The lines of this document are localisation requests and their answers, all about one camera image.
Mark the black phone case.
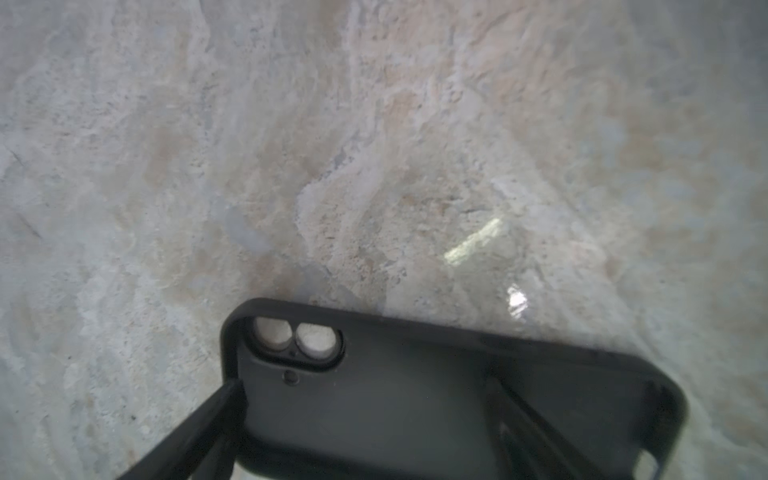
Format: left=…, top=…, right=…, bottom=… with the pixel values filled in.
left=220, top=298, right=688, bottom=479

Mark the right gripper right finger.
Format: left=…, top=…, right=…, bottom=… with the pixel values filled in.
left=484, top=377, right=600, bottom=479

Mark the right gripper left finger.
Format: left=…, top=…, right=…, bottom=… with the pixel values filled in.
left=121, top=379, right=247, bottom=479

